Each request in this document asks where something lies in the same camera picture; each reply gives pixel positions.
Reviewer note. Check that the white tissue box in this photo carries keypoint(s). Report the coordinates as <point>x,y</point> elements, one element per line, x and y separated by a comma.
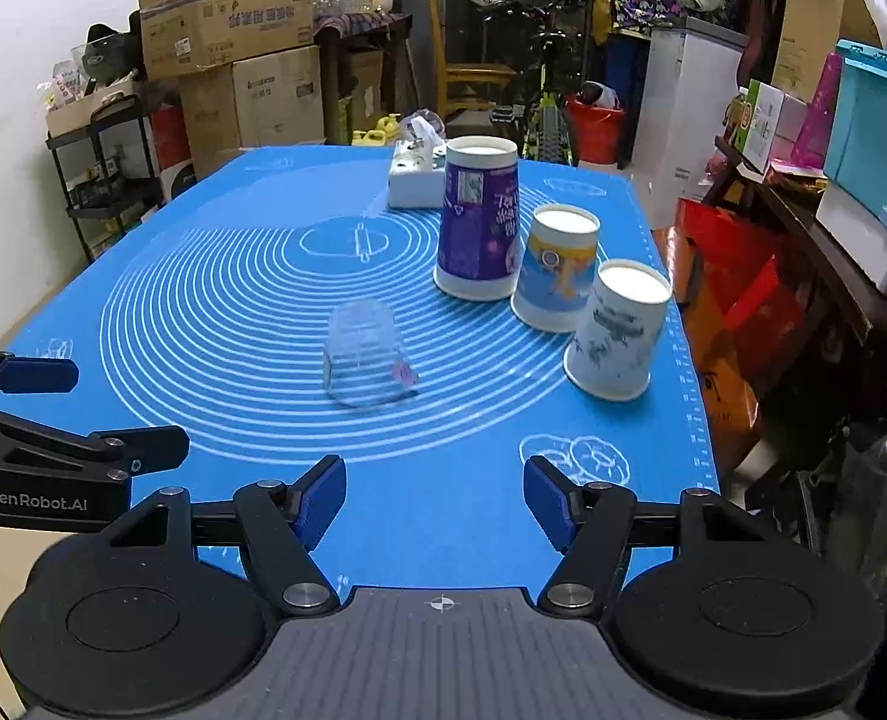
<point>413,187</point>

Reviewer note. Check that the blue silicone baking mat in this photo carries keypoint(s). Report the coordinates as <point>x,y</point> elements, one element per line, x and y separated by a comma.
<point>263,255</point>

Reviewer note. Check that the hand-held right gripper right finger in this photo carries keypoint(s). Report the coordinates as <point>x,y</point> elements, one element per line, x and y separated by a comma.
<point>550,501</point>

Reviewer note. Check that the green and white box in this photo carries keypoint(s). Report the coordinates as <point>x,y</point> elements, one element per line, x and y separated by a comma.
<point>762,120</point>

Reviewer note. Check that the plain tall cardboard box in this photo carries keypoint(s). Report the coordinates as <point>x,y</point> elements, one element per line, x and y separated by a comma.
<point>207,120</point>

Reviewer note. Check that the white paper cup dark print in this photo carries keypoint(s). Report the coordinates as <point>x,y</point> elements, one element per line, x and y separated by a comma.
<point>615,337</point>

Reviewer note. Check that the teal plastic storage box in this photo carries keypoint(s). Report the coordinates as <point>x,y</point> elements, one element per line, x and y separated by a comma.
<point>874,127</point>

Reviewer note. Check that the white chest freezer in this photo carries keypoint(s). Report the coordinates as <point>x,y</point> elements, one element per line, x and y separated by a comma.
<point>675,105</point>

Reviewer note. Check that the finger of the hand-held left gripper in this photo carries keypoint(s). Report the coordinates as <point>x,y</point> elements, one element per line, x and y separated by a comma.
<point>35,376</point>
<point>76,446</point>

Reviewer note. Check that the upright cardboard box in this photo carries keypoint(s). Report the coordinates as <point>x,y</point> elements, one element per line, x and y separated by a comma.
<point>818,22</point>

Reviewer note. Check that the purple paper cup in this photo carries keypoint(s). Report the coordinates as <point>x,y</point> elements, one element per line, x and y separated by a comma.
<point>475,240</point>

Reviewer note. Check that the black and green bicycle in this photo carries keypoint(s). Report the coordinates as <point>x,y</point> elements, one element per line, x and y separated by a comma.
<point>548,120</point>

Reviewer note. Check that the red plastic bucket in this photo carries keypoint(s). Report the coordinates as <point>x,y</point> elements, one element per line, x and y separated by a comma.
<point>597,131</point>

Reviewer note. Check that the clear plastic bag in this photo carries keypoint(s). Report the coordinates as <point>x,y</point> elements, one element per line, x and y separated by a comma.
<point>882,510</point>

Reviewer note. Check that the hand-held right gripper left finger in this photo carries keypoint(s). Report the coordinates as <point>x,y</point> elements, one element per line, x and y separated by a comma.
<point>322,496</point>

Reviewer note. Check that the yellow plastic jug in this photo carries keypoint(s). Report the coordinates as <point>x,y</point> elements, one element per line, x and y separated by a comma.
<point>376,136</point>

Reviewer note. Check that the brown cardboard box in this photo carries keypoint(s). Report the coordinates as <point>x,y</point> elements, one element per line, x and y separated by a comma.
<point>278,97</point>

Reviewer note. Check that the clear plastic cup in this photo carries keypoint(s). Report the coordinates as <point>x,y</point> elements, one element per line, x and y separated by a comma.
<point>362,360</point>

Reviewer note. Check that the dark cloth covered table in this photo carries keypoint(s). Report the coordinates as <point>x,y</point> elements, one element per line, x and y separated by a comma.
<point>357,45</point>

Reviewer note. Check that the pink box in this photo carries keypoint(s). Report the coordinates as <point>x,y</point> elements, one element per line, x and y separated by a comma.
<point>818,120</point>

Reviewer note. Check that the blue and yellow paper cup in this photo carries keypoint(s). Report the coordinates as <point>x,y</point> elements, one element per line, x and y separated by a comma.
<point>556,277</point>

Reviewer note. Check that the large printed cardboard box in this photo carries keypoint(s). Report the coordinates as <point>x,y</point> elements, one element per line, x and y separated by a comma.
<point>218,26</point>

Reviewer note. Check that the red paper bag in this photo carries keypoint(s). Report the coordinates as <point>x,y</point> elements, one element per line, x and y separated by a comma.
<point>735,315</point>

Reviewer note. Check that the wooden chair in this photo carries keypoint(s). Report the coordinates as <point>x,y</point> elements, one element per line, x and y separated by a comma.
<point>473,75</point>

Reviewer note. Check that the black metal shelf rack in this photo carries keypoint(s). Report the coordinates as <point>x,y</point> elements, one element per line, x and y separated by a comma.
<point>109,187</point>

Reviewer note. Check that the flat white box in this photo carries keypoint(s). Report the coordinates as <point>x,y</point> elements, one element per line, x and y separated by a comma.
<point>859,232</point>

